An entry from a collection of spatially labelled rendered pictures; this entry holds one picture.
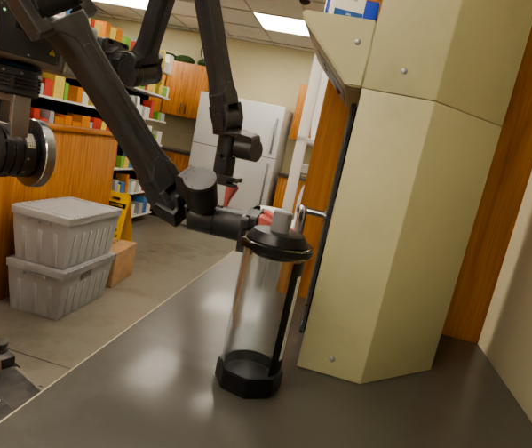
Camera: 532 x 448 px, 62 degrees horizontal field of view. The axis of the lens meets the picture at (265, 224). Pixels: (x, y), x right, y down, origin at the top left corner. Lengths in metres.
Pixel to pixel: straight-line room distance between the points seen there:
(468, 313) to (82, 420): 0.88
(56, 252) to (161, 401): 2.30
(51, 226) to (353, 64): 2.36
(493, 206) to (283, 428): 0.72
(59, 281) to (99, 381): 2.25
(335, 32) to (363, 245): 0.33
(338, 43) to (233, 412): 0.56
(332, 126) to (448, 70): 0.41
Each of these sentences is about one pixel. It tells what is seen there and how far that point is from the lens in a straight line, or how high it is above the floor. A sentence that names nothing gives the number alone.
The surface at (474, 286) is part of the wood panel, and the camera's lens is 1.16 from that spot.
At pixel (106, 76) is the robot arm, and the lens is 0.79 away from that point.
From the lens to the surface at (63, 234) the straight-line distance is 2.82.
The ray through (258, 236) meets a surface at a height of 1.17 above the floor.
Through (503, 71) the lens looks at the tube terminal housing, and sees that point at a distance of 0.87.
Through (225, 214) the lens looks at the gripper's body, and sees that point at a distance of 0.78.
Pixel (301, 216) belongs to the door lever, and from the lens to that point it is 0.77.
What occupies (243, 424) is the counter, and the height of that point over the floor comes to 0.94.
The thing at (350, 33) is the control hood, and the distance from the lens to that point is 0.74.
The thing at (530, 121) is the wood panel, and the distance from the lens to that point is 1.15.
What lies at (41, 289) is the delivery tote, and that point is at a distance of 3.00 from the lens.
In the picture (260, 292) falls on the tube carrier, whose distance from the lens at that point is 0.61.
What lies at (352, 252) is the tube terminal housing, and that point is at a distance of 0.73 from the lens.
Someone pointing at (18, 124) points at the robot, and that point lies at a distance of 1.40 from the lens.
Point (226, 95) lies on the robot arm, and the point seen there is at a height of 1.40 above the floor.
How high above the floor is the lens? 1.30
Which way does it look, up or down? 10 degrees down
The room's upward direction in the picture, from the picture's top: 12 degrees clockwise
